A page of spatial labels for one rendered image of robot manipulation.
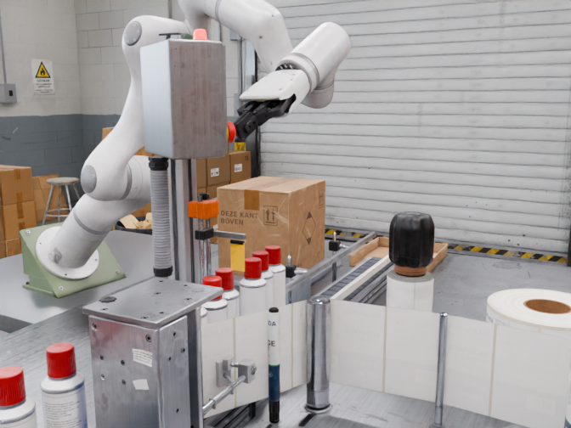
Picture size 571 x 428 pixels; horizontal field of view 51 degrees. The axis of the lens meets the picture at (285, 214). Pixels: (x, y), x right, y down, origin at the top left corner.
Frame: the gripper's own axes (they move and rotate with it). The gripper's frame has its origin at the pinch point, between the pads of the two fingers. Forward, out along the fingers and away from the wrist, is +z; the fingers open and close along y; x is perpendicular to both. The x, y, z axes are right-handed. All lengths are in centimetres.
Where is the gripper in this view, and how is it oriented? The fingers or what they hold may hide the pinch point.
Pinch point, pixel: (244, 126)
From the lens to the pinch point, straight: 107.1
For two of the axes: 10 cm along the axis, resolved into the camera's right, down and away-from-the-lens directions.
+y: 7.5, 1.0, -6.5
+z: -5.5, 6.4, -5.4
